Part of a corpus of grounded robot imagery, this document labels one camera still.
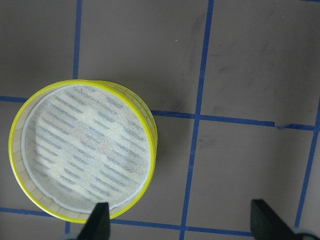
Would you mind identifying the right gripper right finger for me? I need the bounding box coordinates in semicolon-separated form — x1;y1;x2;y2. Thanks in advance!
250;199;296;240

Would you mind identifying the yellow steamer layer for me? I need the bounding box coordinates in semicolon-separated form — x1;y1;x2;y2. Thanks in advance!
8;79;156;223
96;80;158;162

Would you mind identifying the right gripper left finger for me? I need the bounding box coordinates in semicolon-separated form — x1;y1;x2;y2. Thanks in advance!
77;202;111;240

